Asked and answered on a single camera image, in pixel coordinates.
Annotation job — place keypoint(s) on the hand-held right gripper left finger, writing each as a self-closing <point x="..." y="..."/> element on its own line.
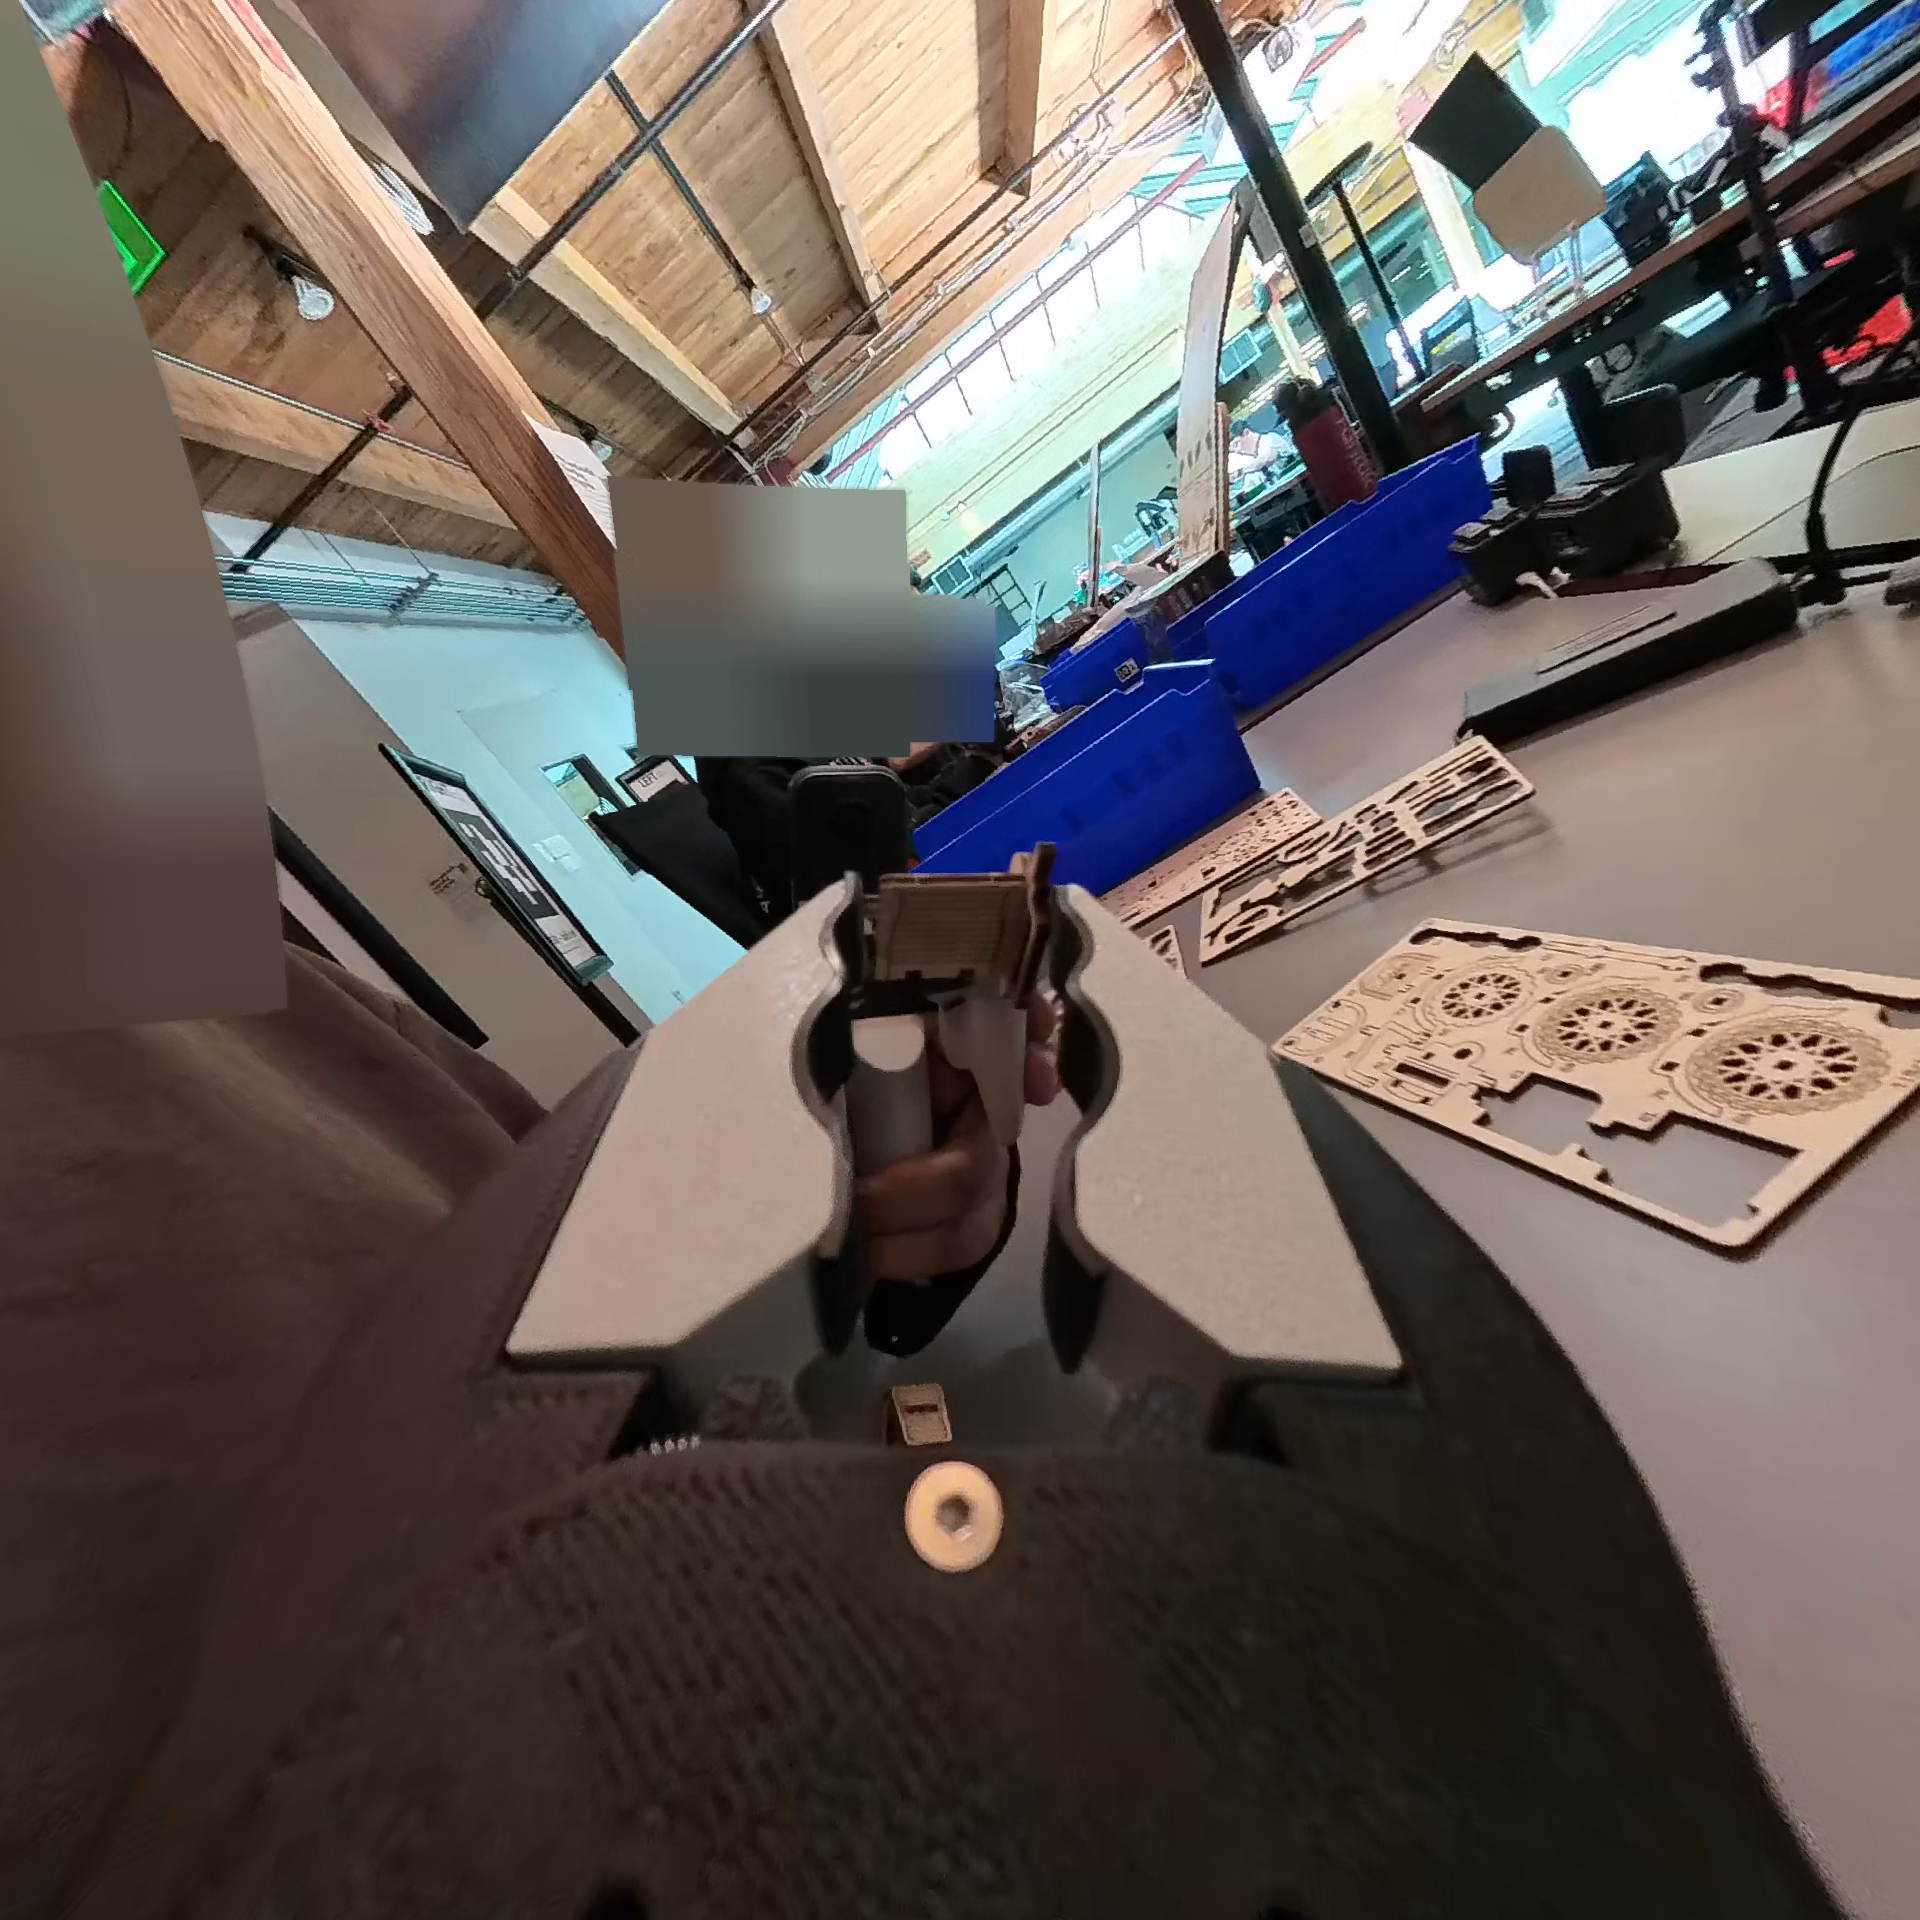
<point x="676" y="1201"/>

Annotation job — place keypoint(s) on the wooden puzzle sheet with wheels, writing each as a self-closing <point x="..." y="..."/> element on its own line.
<point x="1349" y="1044"/>

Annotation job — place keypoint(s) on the wooden background table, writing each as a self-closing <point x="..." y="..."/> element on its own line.
<point x="1650" y="279"/>

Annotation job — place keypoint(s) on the green exit sign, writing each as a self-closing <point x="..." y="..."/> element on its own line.
<point x="132" y="236"/>

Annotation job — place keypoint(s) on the striped wooden puzzle piece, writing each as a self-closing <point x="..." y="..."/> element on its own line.
<point x="945" y="923"/>

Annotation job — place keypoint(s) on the framed wall poster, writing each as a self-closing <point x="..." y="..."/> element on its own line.
<point x="495" y="869"/>

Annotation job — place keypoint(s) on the dark flat pad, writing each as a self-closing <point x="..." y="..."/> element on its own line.
<point x="1801" y="477"/>

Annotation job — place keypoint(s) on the grey desk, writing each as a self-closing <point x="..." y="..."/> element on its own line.
<point x="1726" y="1349"/>

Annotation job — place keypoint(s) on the person's beige sweater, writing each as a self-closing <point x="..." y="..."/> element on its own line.
<point x="226" y="1275"/>

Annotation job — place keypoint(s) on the red water bottle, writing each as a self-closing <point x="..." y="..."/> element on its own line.
<point x="1332" y="442"/>

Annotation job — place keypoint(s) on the person's left hand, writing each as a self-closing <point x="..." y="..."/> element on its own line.
<point x="938" y="1216"/>

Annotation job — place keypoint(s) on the black battery charger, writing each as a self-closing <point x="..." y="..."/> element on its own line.
<point x="1500" y="553"/>
<point x="1623" y="518"/>

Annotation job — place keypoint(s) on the small wooden puzzle piece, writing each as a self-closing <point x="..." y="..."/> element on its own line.
<point x="919" y="1418"/>

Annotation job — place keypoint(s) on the brown engraved puzzle sheet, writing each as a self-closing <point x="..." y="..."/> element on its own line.
<point x="1202" y="869"/>

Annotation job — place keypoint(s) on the black support pillar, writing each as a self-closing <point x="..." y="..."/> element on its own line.
<point x="1290" y="225"/>

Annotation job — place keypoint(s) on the small wooden puzzle sheet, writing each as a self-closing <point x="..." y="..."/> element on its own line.
<point x="1163" y="947"/>

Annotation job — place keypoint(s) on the tall wooden display board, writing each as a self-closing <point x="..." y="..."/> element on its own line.
<point x="1209" y="391"/>

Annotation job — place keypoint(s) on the wooden puzzle sheet with cutouts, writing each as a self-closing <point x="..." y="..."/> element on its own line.
<point x="1500" y="797"/>

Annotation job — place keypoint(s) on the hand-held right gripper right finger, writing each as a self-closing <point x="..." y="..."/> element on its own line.
<point x="1231" y="1201"/>

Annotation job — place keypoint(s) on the black power adapter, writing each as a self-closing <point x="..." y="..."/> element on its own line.
<point x="1623" y="654"/>

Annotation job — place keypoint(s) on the black tripod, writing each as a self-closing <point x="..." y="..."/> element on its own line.
<point x="1765" y="180"/>

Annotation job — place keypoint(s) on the standing sign board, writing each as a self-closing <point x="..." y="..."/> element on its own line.
<point x="1517" y="165"/>

